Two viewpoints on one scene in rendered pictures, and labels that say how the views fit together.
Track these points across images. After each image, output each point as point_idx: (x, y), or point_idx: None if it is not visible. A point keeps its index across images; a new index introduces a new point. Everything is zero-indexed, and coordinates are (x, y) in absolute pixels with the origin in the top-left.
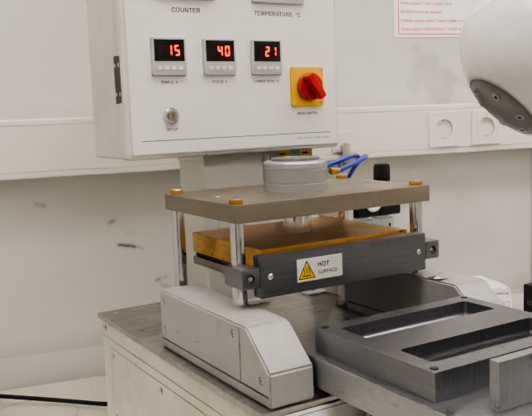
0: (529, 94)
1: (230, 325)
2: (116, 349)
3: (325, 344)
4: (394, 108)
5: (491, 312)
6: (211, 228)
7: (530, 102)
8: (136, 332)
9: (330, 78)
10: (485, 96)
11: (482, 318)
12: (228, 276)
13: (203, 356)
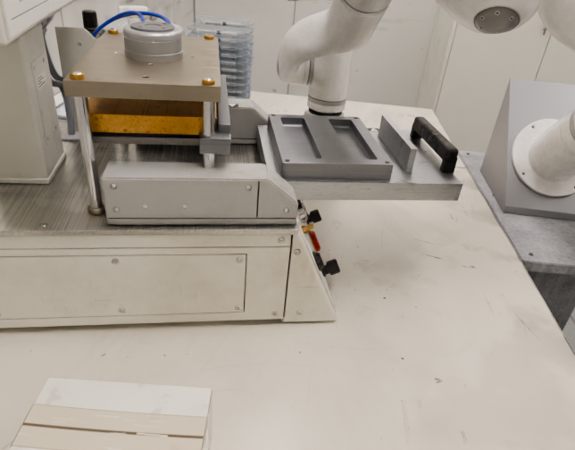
0: (526, 18)
1: (245, 182)
2: None
3: (294, 170)
4: None
5: (309, 120)
6: (35, 102)
7: (522, 21)
8: (44, 227)
9: None
10: (503, 16)
11: (317, 126)
12: (207, 145)
13: (195, 214)
